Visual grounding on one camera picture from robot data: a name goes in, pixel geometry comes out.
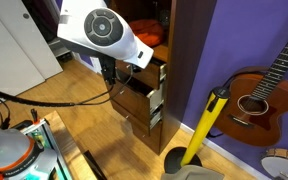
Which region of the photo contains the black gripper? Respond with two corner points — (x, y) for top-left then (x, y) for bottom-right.
(100, 55), (118, 86)

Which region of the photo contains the brown drawer holding black bag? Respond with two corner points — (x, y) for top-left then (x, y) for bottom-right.
(111, 77), (167, 127)

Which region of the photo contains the brown drawer with small knob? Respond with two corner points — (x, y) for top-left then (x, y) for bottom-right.
(114, 57), (168, 91)

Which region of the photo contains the brown drawer holding silver bag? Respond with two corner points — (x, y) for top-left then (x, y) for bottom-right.
(111, 99), (163, 136)

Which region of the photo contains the white closet shelf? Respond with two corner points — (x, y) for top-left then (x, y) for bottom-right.
(47, 36), (73, 63)

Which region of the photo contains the orange knit beanie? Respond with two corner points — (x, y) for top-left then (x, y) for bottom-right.
(128, 18), (167, 48)

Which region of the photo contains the dark brown wooden cabinet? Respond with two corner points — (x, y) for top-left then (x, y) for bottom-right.
(107, 0), (218, 156)

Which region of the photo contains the small dark jar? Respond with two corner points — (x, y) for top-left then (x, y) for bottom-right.
(157, 9), (172, 29)

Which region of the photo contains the small black clamp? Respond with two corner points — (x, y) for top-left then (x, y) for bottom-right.
(30, 108), (40, 125)

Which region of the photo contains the black table base bar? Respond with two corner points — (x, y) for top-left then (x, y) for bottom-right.
(83, 149), (108, 180)

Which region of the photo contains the yellow stanchion with black base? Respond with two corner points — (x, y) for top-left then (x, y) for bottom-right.
(163, 86), (232, 175)

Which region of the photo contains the grey cloth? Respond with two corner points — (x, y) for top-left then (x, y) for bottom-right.
(160, 164), (225, 180)

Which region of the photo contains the white baseboard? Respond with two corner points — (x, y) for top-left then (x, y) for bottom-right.
(179, 123), (272, 180)

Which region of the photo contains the brown acoustic guitar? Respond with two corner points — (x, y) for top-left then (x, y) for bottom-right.
(213, 19), (288, 148)

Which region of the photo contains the banjo with white head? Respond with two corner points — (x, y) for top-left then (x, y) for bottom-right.
(260, 148), (288, 180)

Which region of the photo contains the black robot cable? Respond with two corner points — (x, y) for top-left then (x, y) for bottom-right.
(0, 64), (135, 108)

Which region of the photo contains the aluminium frame control box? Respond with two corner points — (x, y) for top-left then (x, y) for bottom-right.
(18, 118), (73, 180)

